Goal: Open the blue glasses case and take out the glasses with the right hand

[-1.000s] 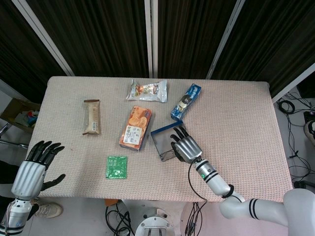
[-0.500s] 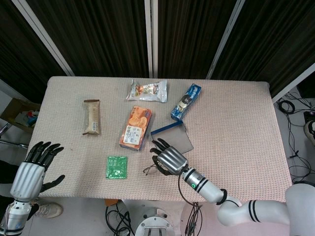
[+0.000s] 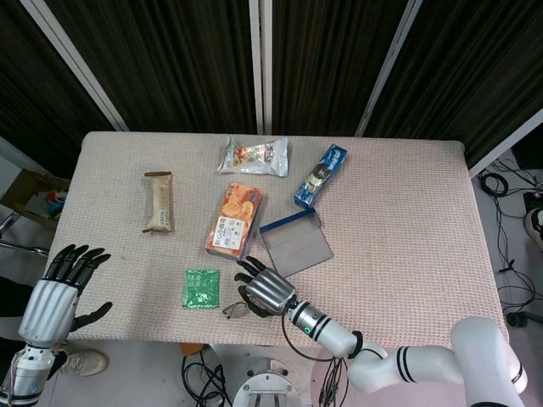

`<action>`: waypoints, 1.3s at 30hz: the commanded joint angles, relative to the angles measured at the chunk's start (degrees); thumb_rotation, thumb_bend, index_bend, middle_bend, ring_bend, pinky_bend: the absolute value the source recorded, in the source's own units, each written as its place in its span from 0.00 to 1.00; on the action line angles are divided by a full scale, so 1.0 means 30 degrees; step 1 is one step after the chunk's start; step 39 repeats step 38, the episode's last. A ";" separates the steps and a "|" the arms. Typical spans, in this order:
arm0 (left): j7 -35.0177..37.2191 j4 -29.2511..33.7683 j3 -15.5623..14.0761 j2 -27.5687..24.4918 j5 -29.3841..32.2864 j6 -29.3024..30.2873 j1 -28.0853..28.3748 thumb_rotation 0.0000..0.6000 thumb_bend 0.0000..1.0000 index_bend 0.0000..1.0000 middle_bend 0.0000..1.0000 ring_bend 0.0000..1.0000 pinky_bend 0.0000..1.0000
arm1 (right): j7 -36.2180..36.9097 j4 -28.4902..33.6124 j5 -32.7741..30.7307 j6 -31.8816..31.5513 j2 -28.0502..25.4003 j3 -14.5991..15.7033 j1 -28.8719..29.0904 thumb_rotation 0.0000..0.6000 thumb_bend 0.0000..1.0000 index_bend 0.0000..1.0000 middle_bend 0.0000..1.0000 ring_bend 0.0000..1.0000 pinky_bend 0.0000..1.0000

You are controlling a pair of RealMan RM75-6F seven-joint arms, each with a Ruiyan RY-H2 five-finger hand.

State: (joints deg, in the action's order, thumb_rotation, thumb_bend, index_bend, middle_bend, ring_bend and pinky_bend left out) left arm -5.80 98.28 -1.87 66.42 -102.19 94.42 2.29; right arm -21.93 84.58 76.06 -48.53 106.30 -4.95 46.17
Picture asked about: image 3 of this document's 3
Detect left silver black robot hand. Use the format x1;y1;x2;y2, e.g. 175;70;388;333
19;244;114;347

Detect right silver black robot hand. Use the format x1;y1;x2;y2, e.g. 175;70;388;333
234;255;298;320

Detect eyeglasses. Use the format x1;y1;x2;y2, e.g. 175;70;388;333
221;298;256;321

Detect dark blue floral box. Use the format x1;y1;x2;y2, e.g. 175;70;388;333
259;207;335;279

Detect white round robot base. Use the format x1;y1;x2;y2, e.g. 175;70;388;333
231;355;316;407

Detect grey sneaker shoe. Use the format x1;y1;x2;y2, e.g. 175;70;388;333
58;348;109;378

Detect green tea sachet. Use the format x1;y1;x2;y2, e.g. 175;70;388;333
181;268;222;310

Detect orange blue biscuit box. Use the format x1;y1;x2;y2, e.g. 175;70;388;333
205;181;264;260

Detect brown cardboard box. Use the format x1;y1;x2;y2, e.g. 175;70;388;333
0;168;72;232

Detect blue cookie box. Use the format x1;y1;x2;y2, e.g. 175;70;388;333
294;143;350;209

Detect white nut snack bag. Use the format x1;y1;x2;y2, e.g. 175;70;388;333
217;135;290;178

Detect pink waffle tablecloth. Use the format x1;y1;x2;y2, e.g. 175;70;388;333
48;130;509;353

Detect beige brown snack bar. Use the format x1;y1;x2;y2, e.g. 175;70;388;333
142;170;176;234

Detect dark brown curtain panel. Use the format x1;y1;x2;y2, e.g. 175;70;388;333
45;0;258;133
0;0;116;180
271;0;413;137
372;0;543;169

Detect white black shoe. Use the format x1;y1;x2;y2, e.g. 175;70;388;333
524;208;543;252

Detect metal chair frame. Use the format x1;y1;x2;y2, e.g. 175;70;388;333
0;210;50;257

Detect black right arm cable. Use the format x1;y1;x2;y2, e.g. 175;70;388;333
281;312;362;407

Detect black cables under robot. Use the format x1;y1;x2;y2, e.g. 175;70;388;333
181;353;233;407

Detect white partition frame post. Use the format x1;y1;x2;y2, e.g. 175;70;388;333
20;0;129;132
248;0;275;135
467;107;543;179
354;0;430;137

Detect black floor cable bundle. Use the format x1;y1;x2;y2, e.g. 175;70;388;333
476;163;543;309

